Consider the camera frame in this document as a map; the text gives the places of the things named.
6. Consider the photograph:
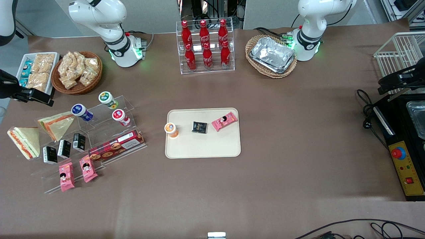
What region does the looped black cable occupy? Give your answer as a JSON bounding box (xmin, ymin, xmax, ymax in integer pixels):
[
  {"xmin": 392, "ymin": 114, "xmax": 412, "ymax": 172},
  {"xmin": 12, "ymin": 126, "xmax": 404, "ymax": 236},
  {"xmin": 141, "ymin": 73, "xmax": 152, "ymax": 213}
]
[{"xmin": 370, "ymin": 222, "xmax": 425, "ymax": 239}]

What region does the pink snack packet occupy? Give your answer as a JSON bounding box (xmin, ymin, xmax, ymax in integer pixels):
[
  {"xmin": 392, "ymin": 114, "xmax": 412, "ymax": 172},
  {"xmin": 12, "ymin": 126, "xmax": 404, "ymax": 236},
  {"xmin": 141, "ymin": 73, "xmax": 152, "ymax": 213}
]
[
  {"xmin": 59, "ymin": 162, "xmax": 75, "ymax": 192},
  {"xmin": 212, "ymin": 112, "xmax": 238, "ymax": 132},
  {"xmin": 79, "ymin": 155, "xmax": 98, "ymax": 183}
]

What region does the aluminium frame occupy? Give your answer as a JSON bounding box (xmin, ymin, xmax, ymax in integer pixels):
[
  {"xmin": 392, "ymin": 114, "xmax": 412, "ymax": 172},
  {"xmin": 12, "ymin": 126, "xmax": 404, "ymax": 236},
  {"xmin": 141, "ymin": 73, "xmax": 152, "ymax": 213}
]
[{"xmin": 380, "ymin": 0, "xmax": 425, "ymax": 24}]

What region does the yellow control panel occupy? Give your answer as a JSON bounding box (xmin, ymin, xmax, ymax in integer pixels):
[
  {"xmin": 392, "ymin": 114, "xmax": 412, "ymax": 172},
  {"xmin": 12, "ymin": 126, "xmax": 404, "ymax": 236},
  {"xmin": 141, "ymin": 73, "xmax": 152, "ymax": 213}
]
[{"xmin": 388, "ymin": 141, "xmax": 425, "ymax": 196}]

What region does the green lid cup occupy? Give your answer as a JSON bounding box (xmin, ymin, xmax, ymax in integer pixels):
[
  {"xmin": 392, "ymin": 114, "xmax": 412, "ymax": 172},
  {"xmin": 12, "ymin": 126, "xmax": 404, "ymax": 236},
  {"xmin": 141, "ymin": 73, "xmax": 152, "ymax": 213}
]
[{"xmin": 98, "ymin": 91, "xmax": 119, "ymax": 110}]

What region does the red lid cup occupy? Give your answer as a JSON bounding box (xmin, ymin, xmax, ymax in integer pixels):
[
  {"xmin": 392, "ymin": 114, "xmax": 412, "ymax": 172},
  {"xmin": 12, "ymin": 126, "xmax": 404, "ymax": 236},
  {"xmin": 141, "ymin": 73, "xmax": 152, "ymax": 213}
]
[{"xmin": 112, "ymin": 109, "xmax": 131, "ymax": 127}]

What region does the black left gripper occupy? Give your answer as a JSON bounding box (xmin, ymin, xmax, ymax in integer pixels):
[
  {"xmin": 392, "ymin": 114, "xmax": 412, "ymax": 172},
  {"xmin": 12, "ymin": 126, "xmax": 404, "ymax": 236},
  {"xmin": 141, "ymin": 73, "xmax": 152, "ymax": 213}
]
[{"xmin": 378, "ymin": 64, "xmax": 425, "ymax": 96}]

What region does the white wire basket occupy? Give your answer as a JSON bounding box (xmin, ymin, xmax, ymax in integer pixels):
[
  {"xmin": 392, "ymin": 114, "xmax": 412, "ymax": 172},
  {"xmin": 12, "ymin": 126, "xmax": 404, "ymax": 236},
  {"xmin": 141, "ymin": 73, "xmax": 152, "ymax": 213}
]
[{"xmin": 373, "ymin": 32, "xmax": 425, "ymax": 87}]

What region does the red cola bottle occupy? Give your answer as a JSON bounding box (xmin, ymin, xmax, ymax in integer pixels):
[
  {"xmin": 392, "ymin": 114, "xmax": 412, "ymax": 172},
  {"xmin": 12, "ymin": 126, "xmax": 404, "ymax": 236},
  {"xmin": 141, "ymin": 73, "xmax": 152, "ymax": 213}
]
[
  {"xmin": 185, "ymin": 43, "xmax": 197, "ymax": 71},
  {"xmin": 203, "ymin": 42, "xmax": 214, "ymax": 70},
  {"xmin": 181, "ymin": 20, "xmax": 192, "ymax": 47},
  {"xmin": 220, "ymin": 40, "xmax": 231, "ymax": 69},
  {"xmin": 199, "ymin": 20, "xmax": 210, "ymax": 47},
  {"xmin": 218, "ymin": 19, "xmax": 229, "ymax": 45}
]

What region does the long black cable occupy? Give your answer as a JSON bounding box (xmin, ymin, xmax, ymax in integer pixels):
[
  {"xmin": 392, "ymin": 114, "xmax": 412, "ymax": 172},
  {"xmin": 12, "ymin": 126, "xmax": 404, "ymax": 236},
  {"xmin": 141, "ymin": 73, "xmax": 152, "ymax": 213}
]
[{"xmin": 294, "ymin": 218, "xmax": 425, "ymax": 239}]

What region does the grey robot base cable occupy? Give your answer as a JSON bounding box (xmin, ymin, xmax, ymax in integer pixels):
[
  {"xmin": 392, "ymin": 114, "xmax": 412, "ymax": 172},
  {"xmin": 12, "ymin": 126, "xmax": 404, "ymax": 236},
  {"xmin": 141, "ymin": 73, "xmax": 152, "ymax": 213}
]
[{"xmin": 125, "ymin": 31, "xmax": 155, "ymax": 51}]

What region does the black power cable with plug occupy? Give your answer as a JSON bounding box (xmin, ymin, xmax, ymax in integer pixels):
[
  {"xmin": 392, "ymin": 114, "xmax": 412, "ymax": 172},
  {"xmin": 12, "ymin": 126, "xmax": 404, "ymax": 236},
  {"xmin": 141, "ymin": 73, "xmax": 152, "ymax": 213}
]
[{"xmin": 356, "ymin": 89, "xmax": 389, "ymax": 148}]

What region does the orange lid cup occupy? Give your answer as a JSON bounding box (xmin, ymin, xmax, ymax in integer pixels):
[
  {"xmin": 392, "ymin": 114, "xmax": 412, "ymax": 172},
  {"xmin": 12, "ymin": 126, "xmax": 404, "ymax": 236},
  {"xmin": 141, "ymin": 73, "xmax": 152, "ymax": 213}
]
[{"xmin": 164, "ymin": 122, "xmax": 179, "ymax": 138}]

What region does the black equipment rack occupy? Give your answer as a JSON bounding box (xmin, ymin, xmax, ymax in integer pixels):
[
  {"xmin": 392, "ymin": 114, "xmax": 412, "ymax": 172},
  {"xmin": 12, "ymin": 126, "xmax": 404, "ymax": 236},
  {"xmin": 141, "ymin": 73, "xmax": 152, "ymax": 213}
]
[{"xmin": 179, "ymin": 0, "xmax": 247, "ymax": 21}]

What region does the clear acrylic bottle rack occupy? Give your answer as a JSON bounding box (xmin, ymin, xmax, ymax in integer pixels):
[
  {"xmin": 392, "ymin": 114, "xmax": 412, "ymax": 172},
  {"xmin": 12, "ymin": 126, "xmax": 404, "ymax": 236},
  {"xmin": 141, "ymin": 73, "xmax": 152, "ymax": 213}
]
[{"xmin": 176, "ymin": 20, "xmax": 235, "ymax": 75}]

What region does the clear acrylic stepped stand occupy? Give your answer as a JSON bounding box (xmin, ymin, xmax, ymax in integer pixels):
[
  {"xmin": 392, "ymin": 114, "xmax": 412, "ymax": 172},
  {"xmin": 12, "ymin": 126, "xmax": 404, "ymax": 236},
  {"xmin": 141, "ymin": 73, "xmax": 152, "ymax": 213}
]
[{"xmin": 32, "ymin": 96, "xmax": 147, "ymax": 195}]

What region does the triangle sandwich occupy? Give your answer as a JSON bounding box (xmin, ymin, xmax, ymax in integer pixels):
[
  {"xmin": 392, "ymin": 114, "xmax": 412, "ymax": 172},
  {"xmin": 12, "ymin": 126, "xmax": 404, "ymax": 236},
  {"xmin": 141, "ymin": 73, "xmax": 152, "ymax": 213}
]
[
  {"xmin": 7, "ymin": 127, "xmax": 41, "ymax": 160},
  {"xmin": 38, "ymin": 112, "xmax": 76, "ymax": 141}
]

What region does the beige plastic tray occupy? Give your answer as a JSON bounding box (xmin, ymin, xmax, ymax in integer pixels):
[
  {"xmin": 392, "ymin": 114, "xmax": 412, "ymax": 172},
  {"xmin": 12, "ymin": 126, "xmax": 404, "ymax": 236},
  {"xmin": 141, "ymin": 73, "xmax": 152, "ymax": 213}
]
[{"xmin": 165, "ymin": 108, "xmax": 241, "ymax": 159}]

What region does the aluminium foil tray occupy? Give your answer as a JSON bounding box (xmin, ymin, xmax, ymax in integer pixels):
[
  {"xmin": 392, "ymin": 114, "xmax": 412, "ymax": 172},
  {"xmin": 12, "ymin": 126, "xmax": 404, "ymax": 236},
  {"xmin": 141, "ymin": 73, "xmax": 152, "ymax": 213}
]
[{"xmin": 249, "ymin": 37, "xmax": 297, "ymax": 74}]

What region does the light wicker basket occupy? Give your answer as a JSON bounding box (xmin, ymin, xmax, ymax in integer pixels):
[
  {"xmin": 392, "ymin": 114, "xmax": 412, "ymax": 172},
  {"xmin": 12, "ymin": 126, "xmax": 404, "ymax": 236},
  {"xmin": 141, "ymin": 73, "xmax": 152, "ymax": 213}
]
[{"xmin": 245, "ymin": 35, "xmax": 298, "ymax": 79}]

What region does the black machine housing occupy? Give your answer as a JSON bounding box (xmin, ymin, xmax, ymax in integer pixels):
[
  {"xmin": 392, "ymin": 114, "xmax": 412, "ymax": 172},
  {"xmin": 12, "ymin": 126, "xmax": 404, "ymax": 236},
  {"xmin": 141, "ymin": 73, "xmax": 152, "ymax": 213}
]
[{"xmin": 372, "ymin": 93, "xmax": 425, "ymax": 202}]

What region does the small black carton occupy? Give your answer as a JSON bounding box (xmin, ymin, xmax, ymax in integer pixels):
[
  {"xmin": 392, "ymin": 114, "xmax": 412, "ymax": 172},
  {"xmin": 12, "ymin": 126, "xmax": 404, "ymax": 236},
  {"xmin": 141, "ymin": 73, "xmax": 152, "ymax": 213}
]
[
  {"xmin": 72, "ymin": 133, "xmax": 86, "ymax": 152},
  {"xmin": 43, "ymin": 146, "xmax": 58, "ymax": 165},
  {"xmin": 57, "ymin": 140, "xmax": 71, "ymax": 159}
]

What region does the white rectangular snack tray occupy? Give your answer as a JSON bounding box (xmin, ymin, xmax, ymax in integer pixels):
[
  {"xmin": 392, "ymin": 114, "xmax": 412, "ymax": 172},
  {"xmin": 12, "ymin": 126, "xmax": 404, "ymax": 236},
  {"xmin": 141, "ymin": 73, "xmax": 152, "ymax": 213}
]
[{"xmin": 15, "ymin": 52, "xmax": 60, "ymax": 97}]

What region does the brown wicker basket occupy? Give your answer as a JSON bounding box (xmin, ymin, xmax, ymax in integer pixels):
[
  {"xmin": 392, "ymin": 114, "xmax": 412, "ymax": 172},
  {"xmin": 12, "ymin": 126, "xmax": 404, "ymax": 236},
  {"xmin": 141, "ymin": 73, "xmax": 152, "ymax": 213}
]
[{"xmin": 51, "ymin": 51, "xmax": 103, "ymax": 95}]

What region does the clear bag of snacks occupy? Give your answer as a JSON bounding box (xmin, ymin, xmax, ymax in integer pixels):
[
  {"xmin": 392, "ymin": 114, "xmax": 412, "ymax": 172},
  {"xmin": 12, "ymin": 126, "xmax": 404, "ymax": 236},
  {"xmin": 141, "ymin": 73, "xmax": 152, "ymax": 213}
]
[
  {"xmin": 58, "ymin": 52, "xmax": 77, "ymax": 72},
  {"xmin": 74, "ymin": 51, "xmax": 87, "ymax": 78},
  {"xmin": 85, "ymin": 57, "xmax": 100, "ymax": 72},
  {"xmin": 79, "ymin": 68, "xmax": 97, "ymax": 87},
  {"xmin": 60, "ymin": 75, "xmax": 78, "ymax": 90}
]

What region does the red cookie box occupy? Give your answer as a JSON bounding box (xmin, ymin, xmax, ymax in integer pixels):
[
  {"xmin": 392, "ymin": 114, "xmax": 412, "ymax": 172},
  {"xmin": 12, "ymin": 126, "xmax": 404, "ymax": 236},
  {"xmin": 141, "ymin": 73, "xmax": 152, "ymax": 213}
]
[{"xmin": 88, "ymin": 129, "xmax": 145, "ymax": 162}]

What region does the blue lid cup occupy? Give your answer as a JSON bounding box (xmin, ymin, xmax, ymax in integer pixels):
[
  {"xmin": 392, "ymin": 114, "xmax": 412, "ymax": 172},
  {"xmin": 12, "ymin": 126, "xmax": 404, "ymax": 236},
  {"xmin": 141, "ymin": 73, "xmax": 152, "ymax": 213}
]
[{"xmin": 71, "ymin": 104, "xmax": 94, "ymax": 122}]

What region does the steel pan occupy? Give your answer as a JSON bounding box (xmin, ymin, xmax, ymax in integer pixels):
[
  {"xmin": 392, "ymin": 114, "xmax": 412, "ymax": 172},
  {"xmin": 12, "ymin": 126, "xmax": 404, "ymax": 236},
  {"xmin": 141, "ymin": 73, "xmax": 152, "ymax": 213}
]
[{"xmin": 406, "ymin": 101, "xmax": 425, "ymax": 140}]

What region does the crumbly rice cracker bag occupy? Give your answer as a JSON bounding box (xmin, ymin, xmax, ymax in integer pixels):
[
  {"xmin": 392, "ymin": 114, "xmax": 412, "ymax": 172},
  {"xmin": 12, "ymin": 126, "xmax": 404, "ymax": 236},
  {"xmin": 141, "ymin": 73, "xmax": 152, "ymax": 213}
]
[
  {"xmin": 33, "ymin": 53, "xmax": 55, "ymax": 73},
  {"xmin": 27, "ymin": 72, "xmax": 49, "ymax": 92}
]

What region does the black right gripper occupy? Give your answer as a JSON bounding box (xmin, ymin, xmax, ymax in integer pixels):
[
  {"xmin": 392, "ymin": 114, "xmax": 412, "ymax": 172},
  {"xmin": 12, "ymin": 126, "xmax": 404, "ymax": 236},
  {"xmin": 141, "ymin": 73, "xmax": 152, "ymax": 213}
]
[{"xmin": 0, "ymin": 69, "xmax": 55, "ymax": 107}]

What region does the black snack packet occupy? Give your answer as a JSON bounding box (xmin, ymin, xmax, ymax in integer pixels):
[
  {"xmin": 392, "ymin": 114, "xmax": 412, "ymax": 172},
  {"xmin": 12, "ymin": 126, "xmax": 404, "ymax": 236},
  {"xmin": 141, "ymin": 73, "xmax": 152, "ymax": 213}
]
[{"xmin": 192, "ymin": 121, "xmax": 208, "ymax": 134}]

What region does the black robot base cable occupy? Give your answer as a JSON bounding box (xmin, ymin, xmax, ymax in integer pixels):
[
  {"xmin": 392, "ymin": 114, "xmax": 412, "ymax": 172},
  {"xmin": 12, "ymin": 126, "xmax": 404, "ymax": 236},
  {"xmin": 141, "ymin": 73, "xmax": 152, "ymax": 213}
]
[{"xmin": 254, "ymin": 27, "xmax": 294, "ymax": 39}]

